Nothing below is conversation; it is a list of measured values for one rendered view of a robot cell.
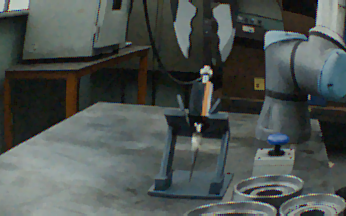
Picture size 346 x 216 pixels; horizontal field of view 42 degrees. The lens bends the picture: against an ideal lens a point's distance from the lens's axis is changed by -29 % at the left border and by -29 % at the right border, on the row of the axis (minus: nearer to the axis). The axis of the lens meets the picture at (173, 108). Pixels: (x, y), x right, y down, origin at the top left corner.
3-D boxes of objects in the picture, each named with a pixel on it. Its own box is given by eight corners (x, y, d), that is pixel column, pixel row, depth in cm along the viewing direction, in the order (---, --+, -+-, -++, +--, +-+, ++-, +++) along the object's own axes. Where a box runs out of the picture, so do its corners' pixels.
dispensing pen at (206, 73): (176, 176, 74) (195, 58, 81) (180, 185, 78) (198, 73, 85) (193, 177, 74) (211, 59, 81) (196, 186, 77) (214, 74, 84)
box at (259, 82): (277, 102, 403) (277, 52, 397) (214, 96, 408) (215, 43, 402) (274, 94, 442) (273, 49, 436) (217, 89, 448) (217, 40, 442)
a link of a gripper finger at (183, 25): (195, 55, 85) (206, 3, 83) (187, 58, 80) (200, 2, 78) (173, 50, 86) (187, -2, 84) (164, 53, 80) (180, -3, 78)
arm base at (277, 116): (257, 128, 123) (259, 82, 121) (309, 131, 120) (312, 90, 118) (252, 143, 108) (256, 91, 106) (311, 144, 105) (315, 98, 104)
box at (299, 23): (326, 43, 381) (322, 2, 375) (276, 31, 392) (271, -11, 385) (322, 42, 422) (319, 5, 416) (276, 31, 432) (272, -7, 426)
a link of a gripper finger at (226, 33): (244, 58, 84) (232, 3, 83) (241, 61, 78) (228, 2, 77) (224, 59, 84) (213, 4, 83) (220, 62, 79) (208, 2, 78)
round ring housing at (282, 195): (220, 225, 62) (226, 197, 61) (236, 201, 72) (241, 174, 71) (294, 222, 59) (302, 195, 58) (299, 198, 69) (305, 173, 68)
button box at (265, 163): (289, 186, 77) (295, 156, 76) (249, 188, 78) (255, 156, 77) (290, 172, 84) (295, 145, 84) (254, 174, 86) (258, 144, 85)
